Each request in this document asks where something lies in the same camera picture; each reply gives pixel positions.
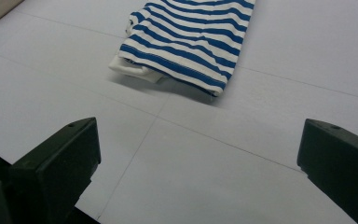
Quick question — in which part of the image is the blue white striped shirt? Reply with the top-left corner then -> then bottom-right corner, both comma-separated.
108,0 -> 257,97

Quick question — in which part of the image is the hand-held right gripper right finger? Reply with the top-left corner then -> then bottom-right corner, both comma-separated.
296,118 -> 358,224

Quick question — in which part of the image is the white foam board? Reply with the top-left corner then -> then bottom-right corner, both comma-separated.
0,0 -> 358,224

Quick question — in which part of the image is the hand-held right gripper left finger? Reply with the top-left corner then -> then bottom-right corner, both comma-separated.
8,117 -> 102,224

